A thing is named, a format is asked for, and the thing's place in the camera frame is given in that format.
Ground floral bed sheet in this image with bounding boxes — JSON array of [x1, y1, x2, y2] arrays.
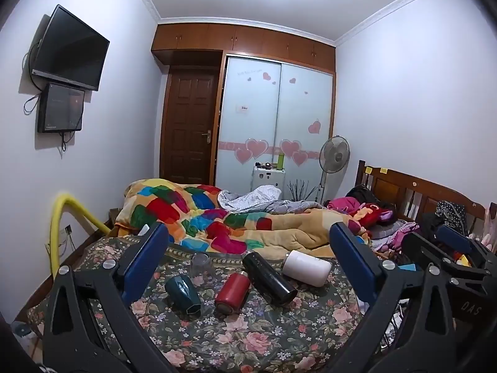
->
[[27, 235, 393, 373]]

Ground frosted wardrobe with heart stickers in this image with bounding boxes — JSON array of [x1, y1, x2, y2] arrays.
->
[[215, 54, 335, 203]]

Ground small black wall monitor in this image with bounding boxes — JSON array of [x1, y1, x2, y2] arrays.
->
[[37, 81, 86, 133]]

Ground dark green cup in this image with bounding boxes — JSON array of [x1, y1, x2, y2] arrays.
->
[[165, 275, 203, 318]]

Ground red plush toy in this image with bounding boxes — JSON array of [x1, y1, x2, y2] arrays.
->
[[349, 202, 397, 228]]

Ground wooden bed headboard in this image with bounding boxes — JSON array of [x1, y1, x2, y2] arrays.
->
[[355, 160, 497, 242]]

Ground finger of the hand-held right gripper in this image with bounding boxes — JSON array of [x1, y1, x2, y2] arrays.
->
[[401, 232, 459, 277], [434, 224, 497, 269]]

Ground white cup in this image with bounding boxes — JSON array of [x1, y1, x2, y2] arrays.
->
[[282, 250, 332, 286]]

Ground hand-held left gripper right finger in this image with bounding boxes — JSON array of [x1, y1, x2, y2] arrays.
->
[[329, 221, 457, 373]]

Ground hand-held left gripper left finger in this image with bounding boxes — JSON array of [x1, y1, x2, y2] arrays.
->
[[43, 223, 175, 373]]

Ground wooden overhead cabinet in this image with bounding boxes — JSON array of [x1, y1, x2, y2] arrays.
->
[[151, 23, 336, 74]]

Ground black wall cable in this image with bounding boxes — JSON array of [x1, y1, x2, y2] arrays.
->
[[23, 41, 44, 115]]

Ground colourful patchwork quilt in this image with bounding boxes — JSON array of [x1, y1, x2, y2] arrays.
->
[[116, 179, 369, 259]]

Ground small white cabinet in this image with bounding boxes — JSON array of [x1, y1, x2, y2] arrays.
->
[[252, 165, 286, 200]]

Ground red cup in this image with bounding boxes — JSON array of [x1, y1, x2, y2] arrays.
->
[[214, 273, 251, 315]]

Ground brown wooden door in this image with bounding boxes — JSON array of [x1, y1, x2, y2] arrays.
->
[[160, 66, 223, 186]]

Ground black garment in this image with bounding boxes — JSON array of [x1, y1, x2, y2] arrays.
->
[[345, 185, 375, 206]]

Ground black cup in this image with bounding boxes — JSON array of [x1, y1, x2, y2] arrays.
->
[[242, 252, 299, 306]]

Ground clear glass cup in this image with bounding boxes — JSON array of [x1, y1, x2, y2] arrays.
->
[[190, 252, 213, 289]]

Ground black patterned cloth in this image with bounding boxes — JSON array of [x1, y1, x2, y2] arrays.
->
[[435, 201, 468, 234]]

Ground pink garment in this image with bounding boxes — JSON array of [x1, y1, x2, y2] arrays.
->
[[328, 197, 362, 212]]

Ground standing fan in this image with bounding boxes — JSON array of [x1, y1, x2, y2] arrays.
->
[[315, 137, 351, 205]]

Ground pile of clothes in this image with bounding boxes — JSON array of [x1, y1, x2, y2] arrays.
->
[[369, 219, 420, 253]]

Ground black decorative twigs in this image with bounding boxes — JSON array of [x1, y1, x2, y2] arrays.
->
[[287, 179, 317, 203]]

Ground grey patterned blanket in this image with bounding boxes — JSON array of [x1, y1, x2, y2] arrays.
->
[[217, 186, 325, 214]]

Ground wall-mounted black television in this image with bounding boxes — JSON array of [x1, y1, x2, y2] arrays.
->
[[31, 5, 110, 92]]

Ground yellow tube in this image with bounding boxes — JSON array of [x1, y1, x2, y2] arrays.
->
[[50, 193, 111, 276]]

